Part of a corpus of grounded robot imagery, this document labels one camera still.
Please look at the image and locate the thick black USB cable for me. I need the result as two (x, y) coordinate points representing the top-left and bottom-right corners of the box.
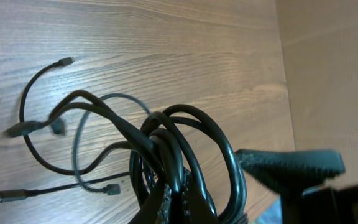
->
(1, 89), (248, 224)

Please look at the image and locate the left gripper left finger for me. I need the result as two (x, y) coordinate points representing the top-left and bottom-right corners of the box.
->
(129, 178), (172, 224)

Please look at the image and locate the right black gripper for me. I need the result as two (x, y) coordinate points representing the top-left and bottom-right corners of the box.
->
(235, 149), (358, 224)

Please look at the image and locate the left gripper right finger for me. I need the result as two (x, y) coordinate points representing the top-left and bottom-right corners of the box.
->
(183, 169), (218, 224)

